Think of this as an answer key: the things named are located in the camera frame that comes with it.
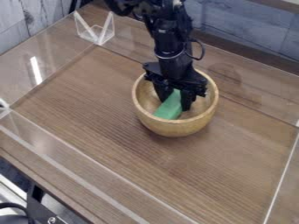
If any clear acrylic corner bracket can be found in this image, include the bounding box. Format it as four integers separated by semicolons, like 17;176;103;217
73;11;115;46

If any green rectangular block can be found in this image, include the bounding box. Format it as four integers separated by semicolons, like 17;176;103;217
153;89;183;120

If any round wooden bowl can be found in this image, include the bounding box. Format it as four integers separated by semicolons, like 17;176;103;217
132;70;220;137

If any black cable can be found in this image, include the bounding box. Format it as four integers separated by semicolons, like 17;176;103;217
0;200;33;218

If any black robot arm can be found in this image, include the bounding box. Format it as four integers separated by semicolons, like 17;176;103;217
104;0;208;111

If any black table leg bracket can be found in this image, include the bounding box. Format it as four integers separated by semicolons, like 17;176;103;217
27;185;68;224

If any clear acrylic tray wall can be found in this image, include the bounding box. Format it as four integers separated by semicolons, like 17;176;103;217
0;98;199;224

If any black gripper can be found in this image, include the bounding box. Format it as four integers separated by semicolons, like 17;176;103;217
143;56;208;111

